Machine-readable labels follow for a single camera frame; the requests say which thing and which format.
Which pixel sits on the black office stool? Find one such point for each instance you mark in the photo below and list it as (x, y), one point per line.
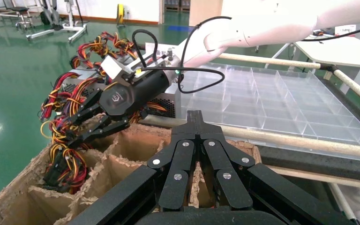
(20, 10)

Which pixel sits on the small white box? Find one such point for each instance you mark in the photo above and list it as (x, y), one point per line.
(345, 30)

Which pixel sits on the black foam strip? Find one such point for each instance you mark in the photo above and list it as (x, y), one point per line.
(323, 164)

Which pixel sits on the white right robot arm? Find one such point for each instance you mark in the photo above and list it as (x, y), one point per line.
(276, 24)

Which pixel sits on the small red black object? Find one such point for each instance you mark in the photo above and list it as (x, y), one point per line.
(317, 32)

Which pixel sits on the silver metal power supply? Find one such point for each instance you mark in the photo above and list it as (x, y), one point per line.
(73, 79)
(167, 99)

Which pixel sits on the white wheeled equipment stand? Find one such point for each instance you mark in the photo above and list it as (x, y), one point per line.
(77, 33)

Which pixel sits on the clear acrylic compartment tray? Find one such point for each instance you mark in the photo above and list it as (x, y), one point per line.
(276, 99)

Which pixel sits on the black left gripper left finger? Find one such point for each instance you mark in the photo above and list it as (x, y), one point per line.
(177, 186)

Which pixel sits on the cardboard divider grid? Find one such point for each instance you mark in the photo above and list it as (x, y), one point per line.
(121, 170)

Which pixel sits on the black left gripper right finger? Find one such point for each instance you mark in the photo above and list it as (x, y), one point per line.
(229, 189)

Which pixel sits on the beige padded pole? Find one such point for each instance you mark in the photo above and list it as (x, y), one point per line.
(357, 88)
(270, 61)
(291, 141)

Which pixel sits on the silver wrist adapter flange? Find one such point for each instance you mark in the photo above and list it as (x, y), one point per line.
(155, 63)

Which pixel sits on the white background table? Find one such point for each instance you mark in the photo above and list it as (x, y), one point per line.
(347, 51)

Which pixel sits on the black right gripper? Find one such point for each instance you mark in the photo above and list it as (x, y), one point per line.
(127, 99)

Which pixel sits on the yellow upright device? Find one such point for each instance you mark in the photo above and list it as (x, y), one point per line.
(120, 14)

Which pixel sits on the black pole joint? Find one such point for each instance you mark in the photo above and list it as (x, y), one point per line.
(327, 67)

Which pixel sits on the brown cardboard box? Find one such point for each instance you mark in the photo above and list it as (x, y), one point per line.
(142, 143)

